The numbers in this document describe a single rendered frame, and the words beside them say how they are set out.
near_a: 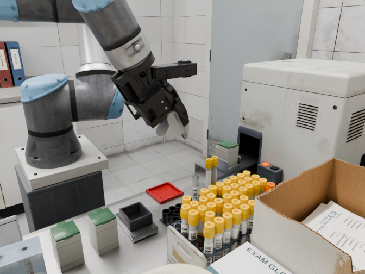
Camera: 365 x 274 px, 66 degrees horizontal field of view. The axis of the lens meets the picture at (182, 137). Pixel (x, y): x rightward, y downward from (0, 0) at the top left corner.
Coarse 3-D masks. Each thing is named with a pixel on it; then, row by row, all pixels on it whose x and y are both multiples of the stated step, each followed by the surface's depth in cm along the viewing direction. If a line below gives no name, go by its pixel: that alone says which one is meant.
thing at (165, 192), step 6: (156, 186) 72; (162, 186) 73; (168, 186) 73; (174, 186) 72; (150, 192) 70; (156, 192) 71; (162, 192) 71; (168, 192) 71; (174, 192) 71; (180, 192) 70; (156, 198) 67; (162, 198) 68; (168, 198) 67
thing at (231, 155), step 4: (216, 148) 74; (220, 148) 73; (224, 148) 72; (232, 148) 72; (236, 148) 73; (216, 152) 75; (220, 152) 74; (224, 152) 72; (228, 152) 71; (232, 152) 72; (236, 152) 73; (220, 156) 74; (224, 156) 72; (228, 156) 72; (232, 156) 73; (236, 156) 74; (228, 160) 72; (232, 160) 73; (236, 160) 74; (228, 164) 73; (232, 164) 74; (236, 164) 75
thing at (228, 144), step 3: (219, 141) 75; (222, 141) 75; (225, 141) 75; (228, 141) 75; (231, 141) 75; (219, 144) 73; (222, 144) 73; (225, 144) 73; (228, 144) 73; (231, 144) 73; (234, 144) 73; (237, 144) 73; (225, 147) 72; (228, 147) 71; (231, 147) 72; (234, 147) 72
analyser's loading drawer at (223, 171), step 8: (248, 152) 85; (224, 160) 72; (240, 160) 79; (248, 160) 79; (256, 160) 79; (200, 168) 72; (224, 168) 73; (232, 168) 74; (240, 168) 75; (200, 176) 72; (224, 176) 72
